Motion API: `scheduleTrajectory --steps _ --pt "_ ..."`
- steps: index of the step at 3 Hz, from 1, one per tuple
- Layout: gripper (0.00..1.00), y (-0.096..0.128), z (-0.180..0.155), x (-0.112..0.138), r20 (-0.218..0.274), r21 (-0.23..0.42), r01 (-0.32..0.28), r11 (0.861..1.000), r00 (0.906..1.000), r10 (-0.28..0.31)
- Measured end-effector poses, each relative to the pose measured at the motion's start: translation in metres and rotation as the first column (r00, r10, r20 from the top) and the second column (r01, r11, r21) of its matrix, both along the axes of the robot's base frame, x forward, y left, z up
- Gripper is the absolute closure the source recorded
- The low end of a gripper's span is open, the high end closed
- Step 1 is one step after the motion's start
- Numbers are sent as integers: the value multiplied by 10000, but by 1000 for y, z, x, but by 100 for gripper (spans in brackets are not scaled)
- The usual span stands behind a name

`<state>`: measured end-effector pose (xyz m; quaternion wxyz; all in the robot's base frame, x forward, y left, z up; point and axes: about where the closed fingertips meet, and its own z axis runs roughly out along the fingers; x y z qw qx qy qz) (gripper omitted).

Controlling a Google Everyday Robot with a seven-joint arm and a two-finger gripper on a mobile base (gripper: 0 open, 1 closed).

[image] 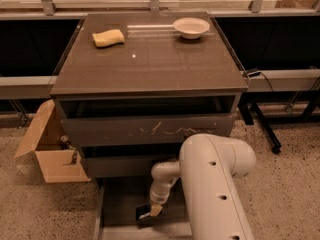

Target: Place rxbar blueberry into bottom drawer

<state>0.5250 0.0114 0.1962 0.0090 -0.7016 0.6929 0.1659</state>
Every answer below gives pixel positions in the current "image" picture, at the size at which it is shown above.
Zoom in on grey top drawer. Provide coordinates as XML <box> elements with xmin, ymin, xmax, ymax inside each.
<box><xmin>58</xmin><ymin>95</ymin><xmax>238</xmax><ymax>148</ymax></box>

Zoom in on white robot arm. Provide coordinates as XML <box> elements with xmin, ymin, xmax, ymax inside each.
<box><xmin>150</xmin><ymin>134</ymin><xmax>256</xmax><ymax>240</ymax></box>

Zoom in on dark object in box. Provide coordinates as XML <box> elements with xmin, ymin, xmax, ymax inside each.
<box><xmin>60</xmin><ymin>135</ymin><xmax>77</xmax><ymax>165</ymax></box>

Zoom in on blue rxbar blueberry bar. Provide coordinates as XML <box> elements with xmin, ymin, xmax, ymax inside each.
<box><xmin>135</xmin><ymin>204</ymin><xmax>152</xmax><ymax>221</ymax></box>

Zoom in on black cable with plug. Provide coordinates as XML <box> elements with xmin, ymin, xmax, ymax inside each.
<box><xmin>242</xmin><ymin>67</ymin><xmax>275</xmax><ymax>92</ymax></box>

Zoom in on grey open bottom drawer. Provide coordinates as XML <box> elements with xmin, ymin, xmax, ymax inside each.
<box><xmin>93</xmin><ymin>176</ymin><xmax>193</xmax><ymax>240</ymax></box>

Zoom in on yellow sponge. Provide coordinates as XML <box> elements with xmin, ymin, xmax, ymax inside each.
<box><xmin>92</xmin><ymin>29</ymin><xmax>125</xmax><ymax>48</ymax></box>

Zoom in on black wheeled stand leg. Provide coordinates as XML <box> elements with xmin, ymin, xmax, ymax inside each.
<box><xmin>238</xmin><ymin>102</ymin><xmax>282</xmax><ymax>154</ymax></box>

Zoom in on dark grey drawer cabinet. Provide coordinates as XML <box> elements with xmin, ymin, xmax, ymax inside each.
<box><xmin>50</xmin><ymin>11</ymin><xmax>249</xmax><ymax>182</ymax></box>

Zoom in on open cardboard box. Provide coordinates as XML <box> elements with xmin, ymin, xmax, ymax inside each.
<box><xmin>15</xmin><ymin>100</ymin><xmax>91</xmax><ymax>183</ymax></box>

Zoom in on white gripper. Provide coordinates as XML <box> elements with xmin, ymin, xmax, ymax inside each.
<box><xmin>150</xmin><ymin>185</ymin><xmax>170</xmax><ymax>217</ymax></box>

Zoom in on grey middle drawer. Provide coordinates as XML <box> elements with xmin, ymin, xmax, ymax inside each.
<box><xmin>81</xmin><ymin>143</ymin><xmax>181</xmax><ymax>178</ymax></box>

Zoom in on white bowl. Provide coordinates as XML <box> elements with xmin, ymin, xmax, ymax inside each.
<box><xmin>173</xmin><ymin>18</ymin><xmax>210</xmax><ymax>40</ymax></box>

